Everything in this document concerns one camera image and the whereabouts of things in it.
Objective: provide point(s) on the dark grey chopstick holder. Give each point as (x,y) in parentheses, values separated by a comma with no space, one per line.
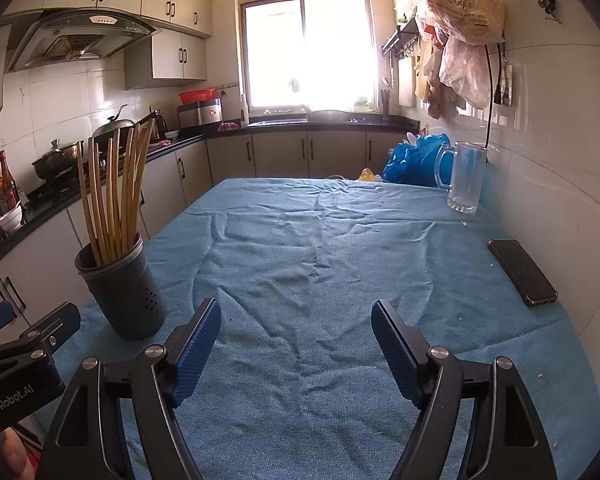
(125,291)

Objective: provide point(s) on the clear glass pitcher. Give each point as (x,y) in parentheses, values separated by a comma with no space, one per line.
(467,174)

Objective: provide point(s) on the white bowl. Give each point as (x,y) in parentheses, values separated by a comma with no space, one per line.
(11,221)

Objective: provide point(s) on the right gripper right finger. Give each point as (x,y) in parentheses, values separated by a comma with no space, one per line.
(432,379)

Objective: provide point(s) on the blue plastic bag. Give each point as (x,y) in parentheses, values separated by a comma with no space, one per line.
(413,164)

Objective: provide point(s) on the black wok with handle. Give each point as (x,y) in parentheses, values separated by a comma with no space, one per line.
(116,126)

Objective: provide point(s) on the lower kitchen cabinets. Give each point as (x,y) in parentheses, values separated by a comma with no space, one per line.
(36,263)

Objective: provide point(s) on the range hood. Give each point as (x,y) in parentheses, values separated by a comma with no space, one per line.
(76,35)

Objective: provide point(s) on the black smartphone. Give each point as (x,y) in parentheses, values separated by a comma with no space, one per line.
(529,280)

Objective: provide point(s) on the operator hand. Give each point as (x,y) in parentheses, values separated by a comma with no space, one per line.
(14,460)

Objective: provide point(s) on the blue towel table cover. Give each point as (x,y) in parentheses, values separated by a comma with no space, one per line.
(296,386)

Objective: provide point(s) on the steel kettle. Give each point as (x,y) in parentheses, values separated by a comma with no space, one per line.
(161,127)

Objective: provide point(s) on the sauce bottles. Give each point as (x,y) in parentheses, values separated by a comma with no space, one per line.
(2,185)

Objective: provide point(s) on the kitchen window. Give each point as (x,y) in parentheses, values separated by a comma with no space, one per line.
(304,56)

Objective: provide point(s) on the yellow plastic bag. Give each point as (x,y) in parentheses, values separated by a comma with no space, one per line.
(367,175)

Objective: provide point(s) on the steel cooking pot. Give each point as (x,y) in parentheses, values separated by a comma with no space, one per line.
(59,159)

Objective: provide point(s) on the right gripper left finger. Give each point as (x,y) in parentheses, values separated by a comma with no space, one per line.
(164,376)

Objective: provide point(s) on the hanging plastic bags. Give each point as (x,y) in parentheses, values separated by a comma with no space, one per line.
(457,35)

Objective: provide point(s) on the rice cooker with red lid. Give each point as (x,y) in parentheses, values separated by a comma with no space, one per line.
(200,108)

